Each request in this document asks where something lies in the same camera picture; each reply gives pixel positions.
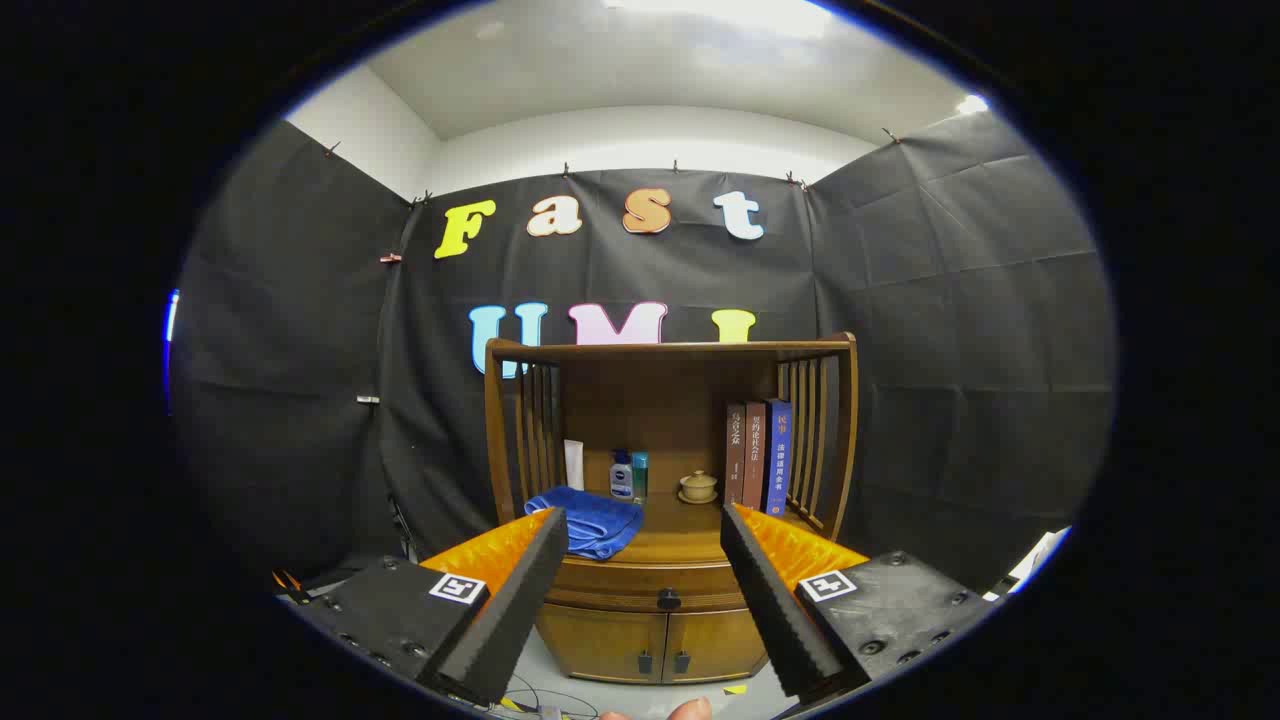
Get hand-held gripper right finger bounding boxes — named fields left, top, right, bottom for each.
left=720, top=503, right=1001, bottom=701

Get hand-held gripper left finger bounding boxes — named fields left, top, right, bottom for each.
left=283, top=507, right=569, bottom=707

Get wooden drawer with black knob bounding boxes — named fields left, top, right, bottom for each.
left=548, top=556, right=749, bottom=613

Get wooden cabinet door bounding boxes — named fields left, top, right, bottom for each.
left=535, top=603, right=669, bottom=685
left=662, top=606, right=769, bottom=683

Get wooden countertop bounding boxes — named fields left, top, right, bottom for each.
left=520, top=488, right=831, bottom=567

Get brown wooden cabinet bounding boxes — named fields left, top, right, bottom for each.
left=484, top=333, right=859, bottom=686

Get folded blue towel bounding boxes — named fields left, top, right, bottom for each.
left=524, top=486, right=645, bottom=561

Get reddish brown book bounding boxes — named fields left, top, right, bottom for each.
left=743, top=401, right=767, bottom=511

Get blue book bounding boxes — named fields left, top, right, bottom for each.
left=763, top=399, right=793, bottom=517

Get dark brown book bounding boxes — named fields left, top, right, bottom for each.
left=725, top=403, right=747, bottom=506

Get white panel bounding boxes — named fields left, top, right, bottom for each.
left=985, top=527, right=1071, bottom=601

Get black backdrop cloth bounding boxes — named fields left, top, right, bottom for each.
left=170, top=110, right=1116, bottom=591

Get thin cables on floor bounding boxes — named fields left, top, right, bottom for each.
left=505, top=672, right=601, bottom=720

